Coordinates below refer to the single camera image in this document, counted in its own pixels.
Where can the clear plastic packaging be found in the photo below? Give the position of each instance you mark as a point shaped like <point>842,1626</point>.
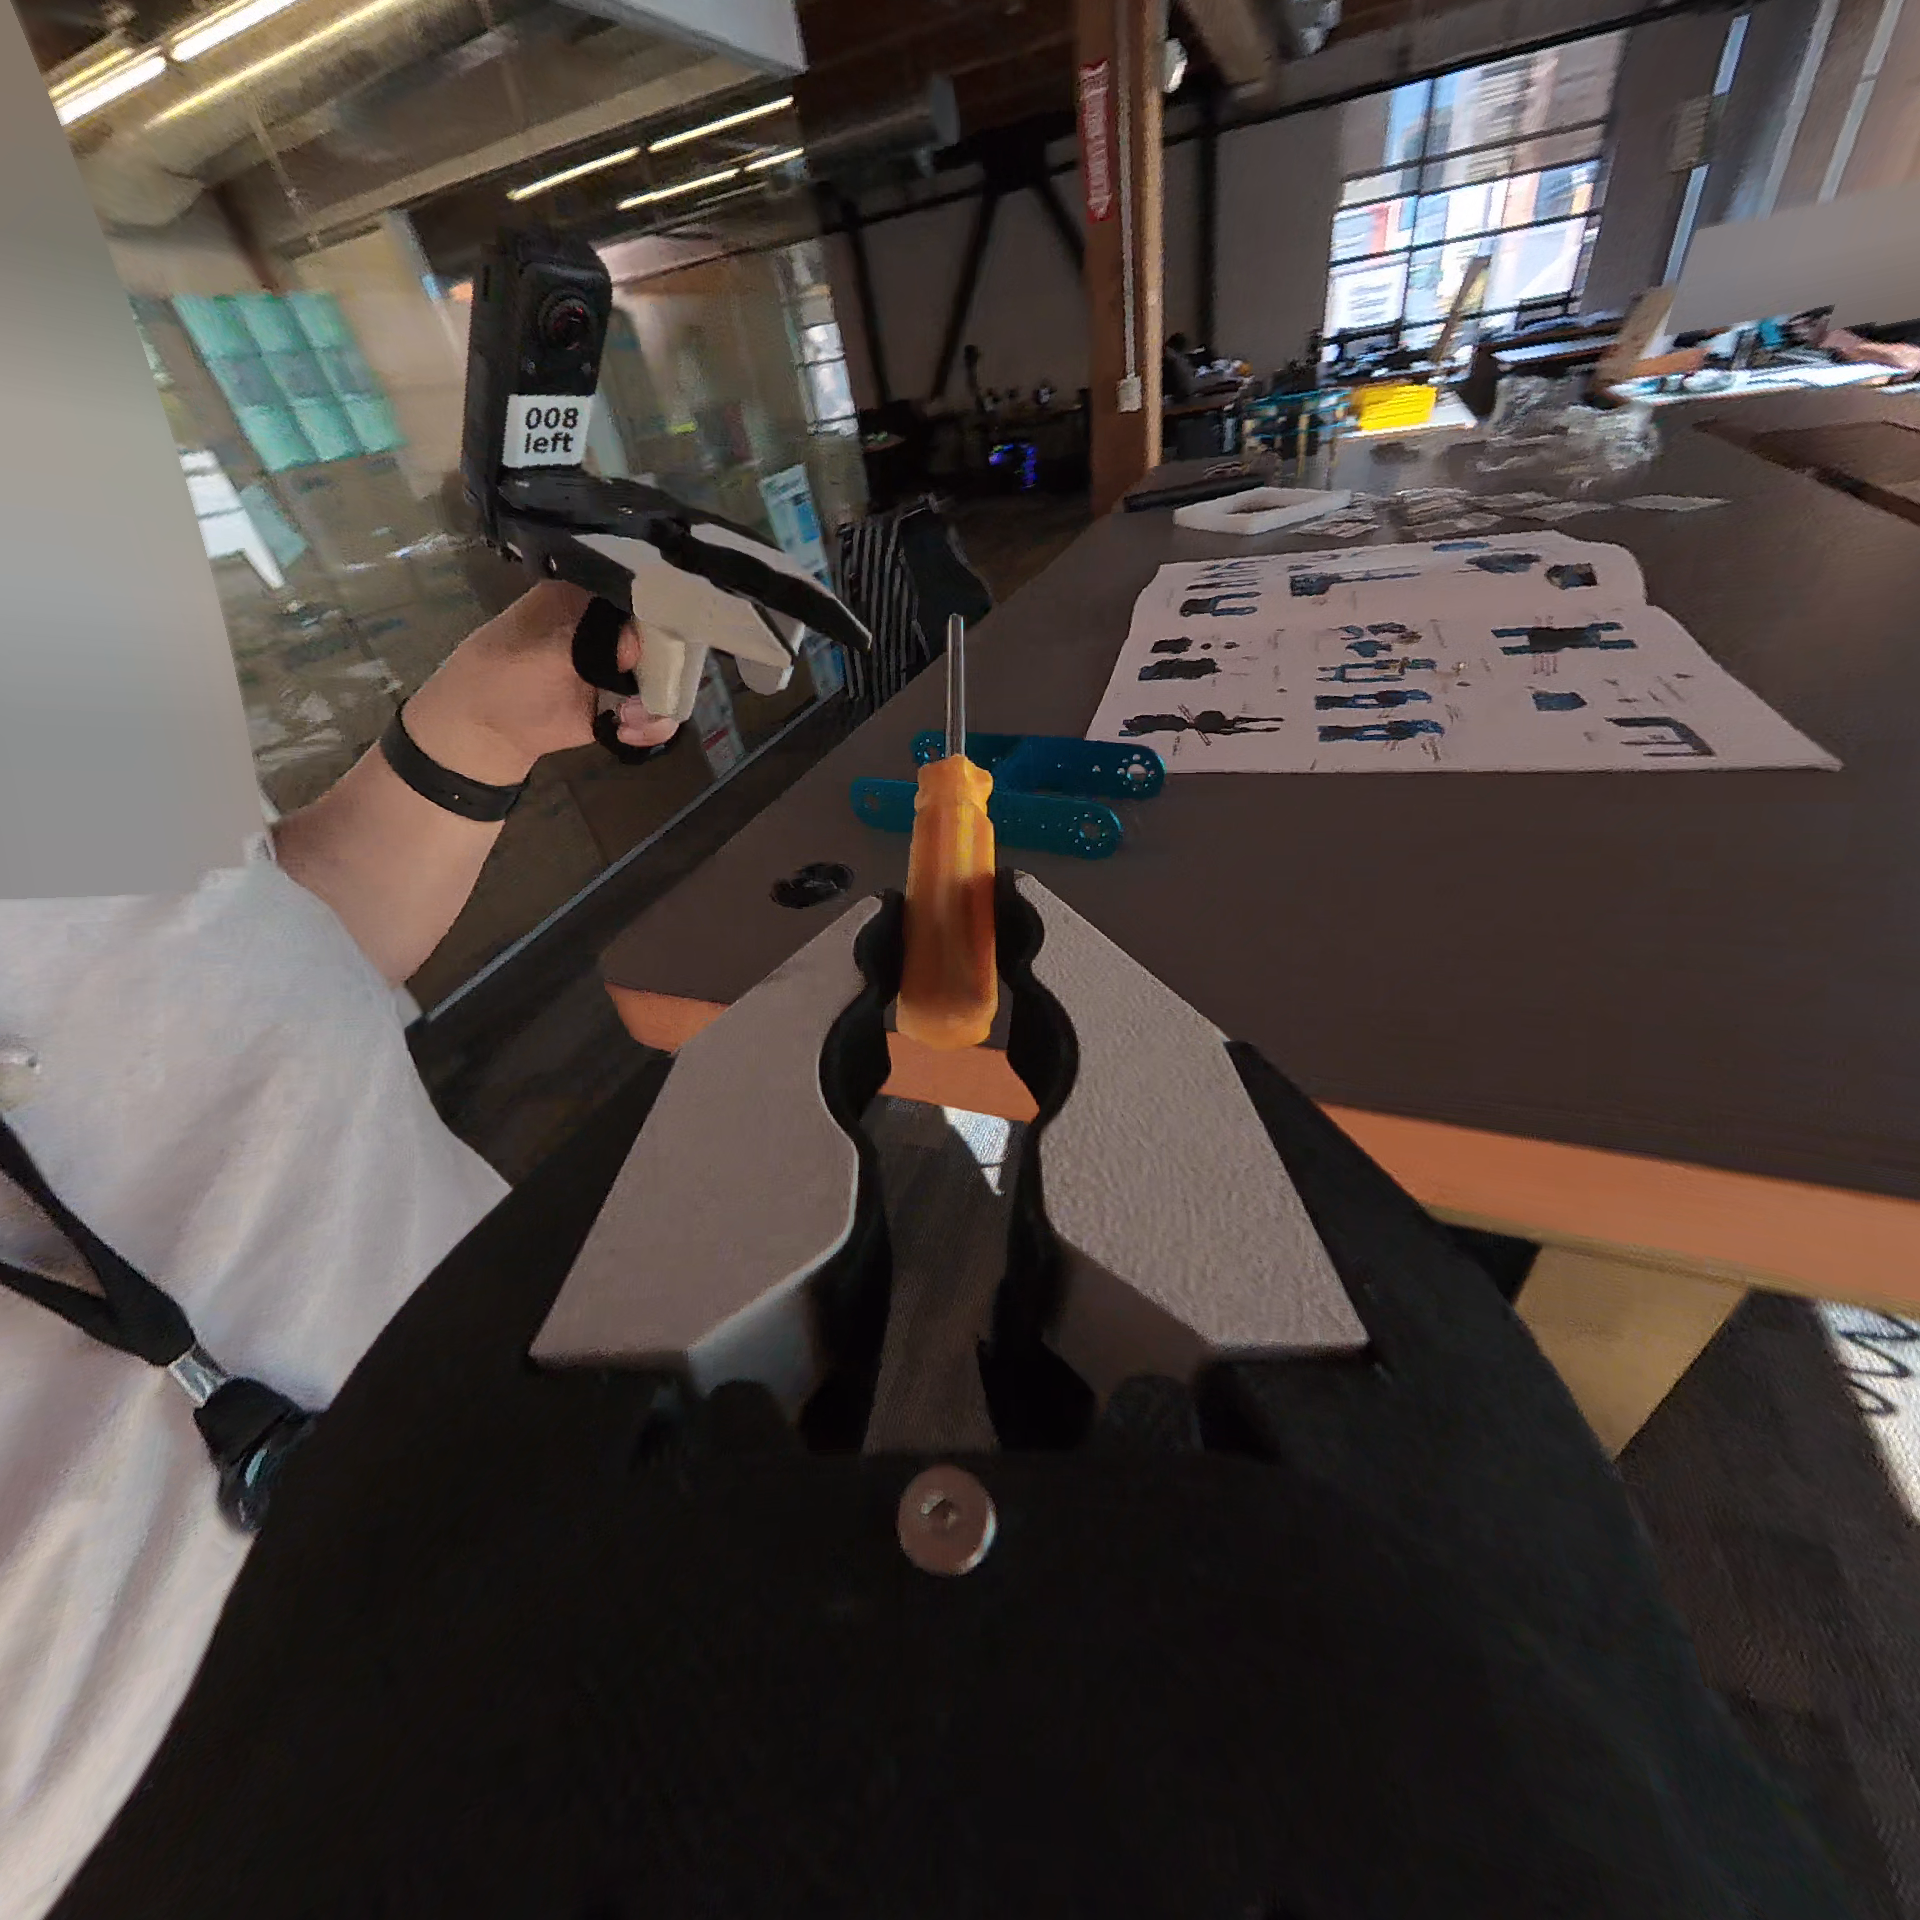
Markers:
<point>1576,421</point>

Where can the person's white shirt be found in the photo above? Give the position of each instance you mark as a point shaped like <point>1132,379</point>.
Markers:
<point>181,1202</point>

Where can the yellow bin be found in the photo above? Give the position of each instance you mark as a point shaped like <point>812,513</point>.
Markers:
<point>1396,404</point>

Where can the printed assembly manual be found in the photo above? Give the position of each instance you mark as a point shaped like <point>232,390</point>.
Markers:
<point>1470,662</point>

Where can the black wristband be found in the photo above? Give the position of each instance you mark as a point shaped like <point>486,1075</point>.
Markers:
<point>452,780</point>

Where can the black white striped garment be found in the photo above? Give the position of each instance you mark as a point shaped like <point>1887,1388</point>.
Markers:
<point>902,599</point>

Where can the dark grey desk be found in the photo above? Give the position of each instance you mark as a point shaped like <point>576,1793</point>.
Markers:
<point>1350,932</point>

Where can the blue poster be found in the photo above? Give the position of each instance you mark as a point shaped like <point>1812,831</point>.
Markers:
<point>786,510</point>

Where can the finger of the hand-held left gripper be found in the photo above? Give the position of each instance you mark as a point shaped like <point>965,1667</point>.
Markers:
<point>751,645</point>
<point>757,569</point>

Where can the silver ventilation duct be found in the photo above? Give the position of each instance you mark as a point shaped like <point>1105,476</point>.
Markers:
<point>301,137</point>

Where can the round black desk control panel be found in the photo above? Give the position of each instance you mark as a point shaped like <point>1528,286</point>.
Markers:
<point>810,885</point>

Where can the white tray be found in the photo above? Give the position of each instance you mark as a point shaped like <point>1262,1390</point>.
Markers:
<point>1201,513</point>

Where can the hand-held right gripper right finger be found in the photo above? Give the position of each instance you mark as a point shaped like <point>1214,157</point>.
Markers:
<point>1201,1202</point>

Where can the red pennant sign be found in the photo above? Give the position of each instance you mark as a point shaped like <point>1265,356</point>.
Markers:
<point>1100,137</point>

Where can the wooden column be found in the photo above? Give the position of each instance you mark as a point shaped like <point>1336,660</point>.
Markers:
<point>1126,301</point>

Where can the person's left hand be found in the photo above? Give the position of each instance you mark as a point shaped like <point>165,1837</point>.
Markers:
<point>503,683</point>

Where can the person's left forearm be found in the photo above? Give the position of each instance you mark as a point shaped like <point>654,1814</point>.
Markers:
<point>390,869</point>

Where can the white board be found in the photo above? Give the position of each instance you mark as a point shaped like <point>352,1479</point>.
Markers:
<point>1786,263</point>

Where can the grid of teal sticky notes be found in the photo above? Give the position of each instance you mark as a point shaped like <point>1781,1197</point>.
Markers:
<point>284,377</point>

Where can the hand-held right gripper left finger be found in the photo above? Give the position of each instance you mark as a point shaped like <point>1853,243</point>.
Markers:
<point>704,1202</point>

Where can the large gridded window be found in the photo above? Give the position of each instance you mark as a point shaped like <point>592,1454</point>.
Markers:
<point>1470,195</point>

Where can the row of clear parts bags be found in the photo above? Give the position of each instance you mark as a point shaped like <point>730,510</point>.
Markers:
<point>1501,510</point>

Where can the ceiling tube light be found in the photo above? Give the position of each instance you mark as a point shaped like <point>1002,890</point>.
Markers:
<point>720,124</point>
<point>572,171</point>
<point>682,189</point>
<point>105,84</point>
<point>224,25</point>

